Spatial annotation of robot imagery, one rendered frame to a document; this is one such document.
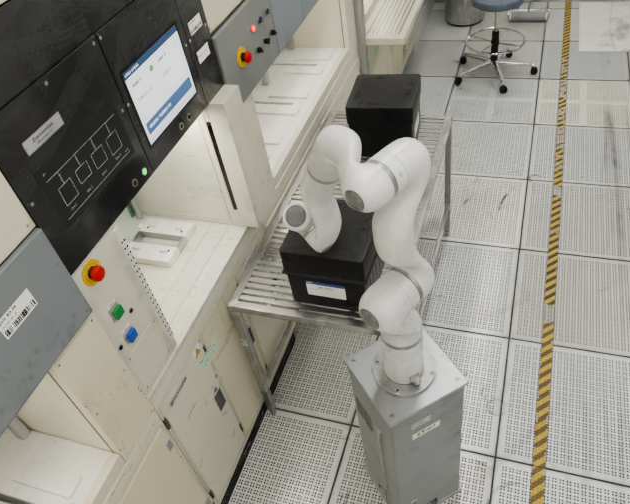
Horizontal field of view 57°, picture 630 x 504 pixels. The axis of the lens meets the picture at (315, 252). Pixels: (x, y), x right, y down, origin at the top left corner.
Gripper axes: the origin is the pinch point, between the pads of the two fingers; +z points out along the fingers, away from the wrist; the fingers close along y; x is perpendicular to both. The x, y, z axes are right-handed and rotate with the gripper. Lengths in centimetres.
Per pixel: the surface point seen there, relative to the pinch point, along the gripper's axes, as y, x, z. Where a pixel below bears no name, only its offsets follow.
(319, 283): 1.9, 20.4, 1.9
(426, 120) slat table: -10, -55, 94
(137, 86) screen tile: 39, -28, -55
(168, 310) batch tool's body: 49, 36, -12
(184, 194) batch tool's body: 62, -5, 10
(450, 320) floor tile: -32, 38, 109
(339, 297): -4.4, 24.4, 6.0
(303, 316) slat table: 7.7, 32.9, 6.4
